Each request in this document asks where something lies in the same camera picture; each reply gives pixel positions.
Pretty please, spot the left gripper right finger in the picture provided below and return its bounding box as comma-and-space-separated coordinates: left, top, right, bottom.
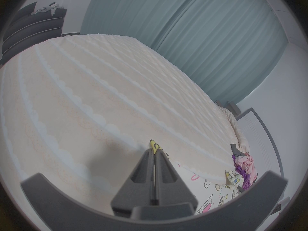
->
154, 151, 199, 211

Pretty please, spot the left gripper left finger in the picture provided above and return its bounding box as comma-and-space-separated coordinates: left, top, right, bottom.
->
110, 149, 154, 217

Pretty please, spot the white printed garment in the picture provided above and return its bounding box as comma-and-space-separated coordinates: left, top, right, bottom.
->
149, 139, 243, 216

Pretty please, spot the bed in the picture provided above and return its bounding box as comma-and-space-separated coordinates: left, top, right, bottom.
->
0, 33, 284, 216

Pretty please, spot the black garment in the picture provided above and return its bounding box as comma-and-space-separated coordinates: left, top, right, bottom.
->
230, 143, 249, 157

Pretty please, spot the purple satin garment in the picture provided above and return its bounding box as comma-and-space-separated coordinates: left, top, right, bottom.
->
232, 154, 253, 190

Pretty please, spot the pink garment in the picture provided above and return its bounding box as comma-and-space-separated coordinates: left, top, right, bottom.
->
235, 153, 258, 180

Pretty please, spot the cream pillow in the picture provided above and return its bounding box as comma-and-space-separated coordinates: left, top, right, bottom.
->
221, 107, 250, 153

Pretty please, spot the grey bedside table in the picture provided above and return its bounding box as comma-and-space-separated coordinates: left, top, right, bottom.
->
215, 100, 241, 115

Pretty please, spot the blue-green curtain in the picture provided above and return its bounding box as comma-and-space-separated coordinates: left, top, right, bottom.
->
79, 0, 212, 53
149, 0, 289, 105

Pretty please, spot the black drawer chest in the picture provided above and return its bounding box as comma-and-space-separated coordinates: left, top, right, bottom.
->
2, 1, 67, 60

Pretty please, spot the crumpled grey white cloth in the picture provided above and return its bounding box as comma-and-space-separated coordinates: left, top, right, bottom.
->
36, 2, 65, 17

